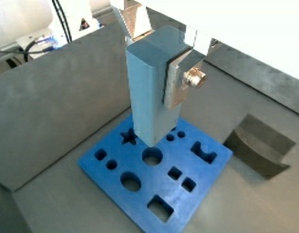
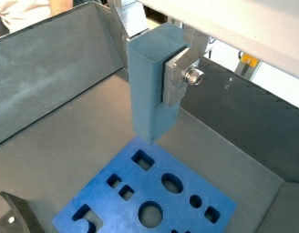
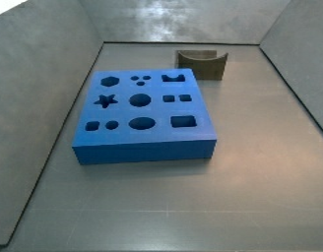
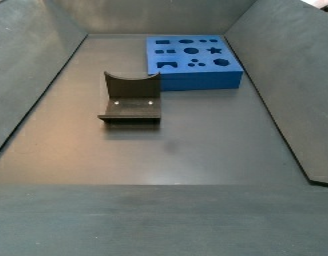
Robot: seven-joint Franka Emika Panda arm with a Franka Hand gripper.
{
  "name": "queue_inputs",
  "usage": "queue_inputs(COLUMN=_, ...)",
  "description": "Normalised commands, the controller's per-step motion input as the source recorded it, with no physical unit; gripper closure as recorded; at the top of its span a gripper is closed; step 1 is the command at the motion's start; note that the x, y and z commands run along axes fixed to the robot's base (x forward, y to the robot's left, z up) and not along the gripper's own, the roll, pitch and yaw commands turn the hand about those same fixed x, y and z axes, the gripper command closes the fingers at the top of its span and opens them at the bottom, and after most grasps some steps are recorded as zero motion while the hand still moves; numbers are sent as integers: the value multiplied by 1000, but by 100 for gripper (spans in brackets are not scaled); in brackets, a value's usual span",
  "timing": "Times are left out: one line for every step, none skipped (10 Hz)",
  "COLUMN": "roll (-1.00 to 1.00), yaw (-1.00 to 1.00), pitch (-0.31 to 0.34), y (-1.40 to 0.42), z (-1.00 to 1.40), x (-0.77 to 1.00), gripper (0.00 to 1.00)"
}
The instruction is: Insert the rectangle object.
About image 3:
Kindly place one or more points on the dark curved cradle block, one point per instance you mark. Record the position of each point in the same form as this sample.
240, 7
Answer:
205, 62

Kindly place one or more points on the blue shape-sorting foam block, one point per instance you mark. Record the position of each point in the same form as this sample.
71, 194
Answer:
143, 115

